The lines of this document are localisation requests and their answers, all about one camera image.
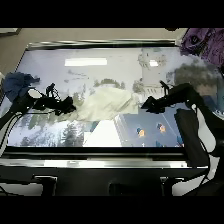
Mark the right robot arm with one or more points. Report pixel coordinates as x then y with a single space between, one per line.
204 133

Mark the purple patterned garment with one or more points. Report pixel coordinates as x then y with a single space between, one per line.
203 43

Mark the blue garment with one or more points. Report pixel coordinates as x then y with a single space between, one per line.
18 83

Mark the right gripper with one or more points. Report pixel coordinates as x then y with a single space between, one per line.
154 105

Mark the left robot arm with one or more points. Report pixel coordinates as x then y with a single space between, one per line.
22 101

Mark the silver frame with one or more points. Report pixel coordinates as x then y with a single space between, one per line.
100 164

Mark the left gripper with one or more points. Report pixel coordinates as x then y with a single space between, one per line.
65 106

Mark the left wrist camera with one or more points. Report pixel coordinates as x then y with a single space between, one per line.
51 90

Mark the white garment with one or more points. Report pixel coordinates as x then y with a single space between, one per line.
106 104

